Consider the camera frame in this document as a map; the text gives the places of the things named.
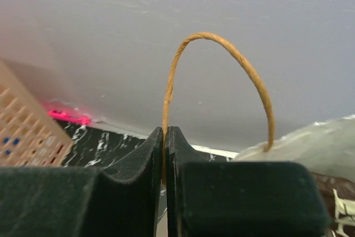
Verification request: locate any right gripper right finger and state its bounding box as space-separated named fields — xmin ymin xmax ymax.
xmin=165 ymin=127 xmax=331 ymax=236

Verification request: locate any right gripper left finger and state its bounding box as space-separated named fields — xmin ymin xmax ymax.
xmin=1 ymin=127 xmax=163 ymax=236

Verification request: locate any brown paper bag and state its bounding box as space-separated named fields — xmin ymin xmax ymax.
xmin=160 ymin=31 xmax=355 ymax=188

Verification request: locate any brown Kettle chips bag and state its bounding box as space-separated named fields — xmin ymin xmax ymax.
xmin=312 ymin=173 xmax=354 ymax=237

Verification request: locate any orange plastic file organizer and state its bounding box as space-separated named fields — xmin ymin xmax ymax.
xmin=0 ymin=62 xmax=73 ymax=167

